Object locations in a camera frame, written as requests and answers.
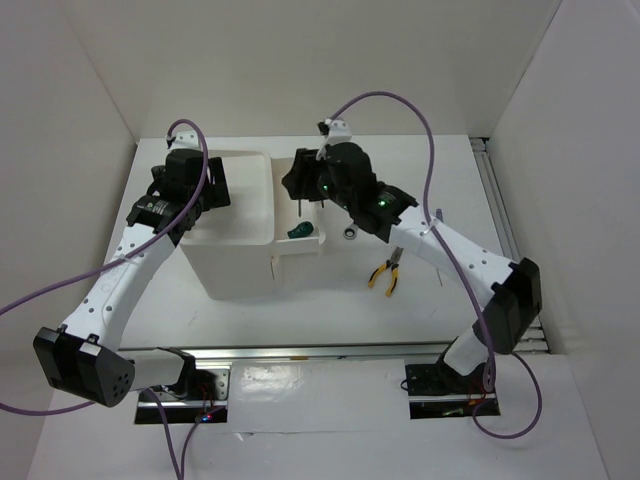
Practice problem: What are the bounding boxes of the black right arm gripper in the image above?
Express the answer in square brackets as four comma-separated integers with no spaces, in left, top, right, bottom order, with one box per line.
[282,147,355,210]

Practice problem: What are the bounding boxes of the green stubby screwdriver orange cap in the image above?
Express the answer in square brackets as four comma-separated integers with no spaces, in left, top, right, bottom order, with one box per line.
[281,169,301,216]

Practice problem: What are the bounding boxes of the white top drawer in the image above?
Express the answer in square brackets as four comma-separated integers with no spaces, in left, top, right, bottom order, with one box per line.
[269,155,327,259]

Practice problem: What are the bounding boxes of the white drawer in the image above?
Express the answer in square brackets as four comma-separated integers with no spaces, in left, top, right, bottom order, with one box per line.
[269,155,327,259]
[271,256,282,284]

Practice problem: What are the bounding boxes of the green stubby screwdriver plain cap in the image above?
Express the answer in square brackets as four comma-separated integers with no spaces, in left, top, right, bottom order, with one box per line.
[287,221,315,240]

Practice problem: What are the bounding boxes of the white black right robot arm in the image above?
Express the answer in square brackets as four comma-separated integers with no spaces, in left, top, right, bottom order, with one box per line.
[316,142,542,392]

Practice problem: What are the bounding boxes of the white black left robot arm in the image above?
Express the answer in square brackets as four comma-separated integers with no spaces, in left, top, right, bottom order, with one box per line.
[33,145,323,407]

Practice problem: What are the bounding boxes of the large silver ratchet wrench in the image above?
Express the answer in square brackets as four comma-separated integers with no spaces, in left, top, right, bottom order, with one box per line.
[343,224,358,240]

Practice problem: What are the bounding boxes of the white drawer cabinet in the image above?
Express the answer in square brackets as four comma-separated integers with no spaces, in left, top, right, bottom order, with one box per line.
[177,150,281,302]

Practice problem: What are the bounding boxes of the white middle drawer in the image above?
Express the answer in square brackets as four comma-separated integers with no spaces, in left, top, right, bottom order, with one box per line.
[271,256,282,284]

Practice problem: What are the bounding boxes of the yellow black needle-nose pliers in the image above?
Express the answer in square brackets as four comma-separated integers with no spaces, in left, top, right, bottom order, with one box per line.
[367,245,405,298]

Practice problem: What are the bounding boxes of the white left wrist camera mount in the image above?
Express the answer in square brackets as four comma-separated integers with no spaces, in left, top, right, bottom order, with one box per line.
[164,130,201,151]

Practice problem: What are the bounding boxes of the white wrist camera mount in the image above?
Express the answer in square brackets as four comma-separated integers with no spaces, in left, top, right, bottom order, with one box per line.
[164,130,201,151]
[316,118,352,160]

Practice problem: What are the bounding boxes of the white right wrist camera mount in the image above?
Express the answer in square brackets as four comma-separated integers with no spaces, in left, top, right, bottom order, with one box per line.
[316,118,352,160]

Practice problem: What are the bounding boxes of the aluminium front rail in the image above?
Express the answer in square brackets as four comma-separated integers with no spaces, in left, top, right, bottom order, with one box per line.
[119,340,446,365]

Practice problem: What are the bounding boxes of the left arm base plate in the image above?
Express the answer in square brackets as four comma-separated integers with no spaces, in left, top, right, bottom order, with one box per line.
[152,359,232,425]

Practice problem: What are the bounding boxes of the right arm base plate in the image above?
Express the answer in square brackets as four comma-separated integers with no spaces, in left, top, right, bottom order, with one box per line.
[400,363,500,420]

